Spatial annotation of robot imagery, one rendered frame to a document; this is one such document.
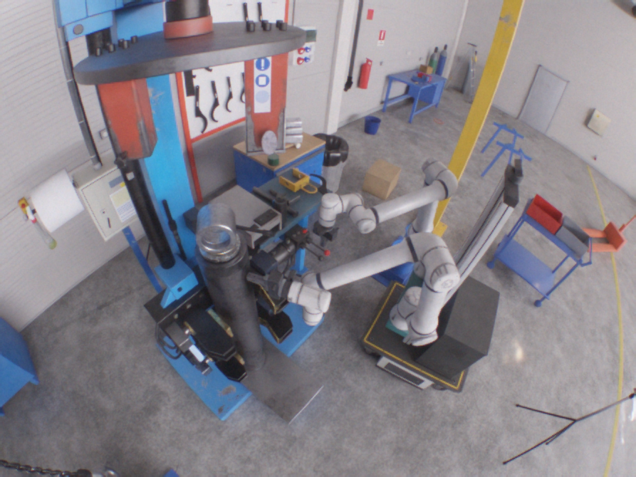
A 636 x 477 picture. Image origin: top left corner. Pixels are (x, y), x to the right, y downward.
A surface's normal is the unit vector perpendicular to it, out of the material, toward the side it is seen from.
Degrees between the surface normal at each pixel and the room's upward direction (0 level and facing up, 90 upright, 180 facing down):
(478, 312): 0
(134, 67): 90
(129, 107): 90
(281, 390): 0
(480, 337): 0
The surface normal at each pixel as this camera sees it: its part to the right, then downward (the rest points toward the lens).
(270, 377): 0.09, -0.67
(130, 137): 0.24, 0.73
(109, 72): -0.09, 0.73
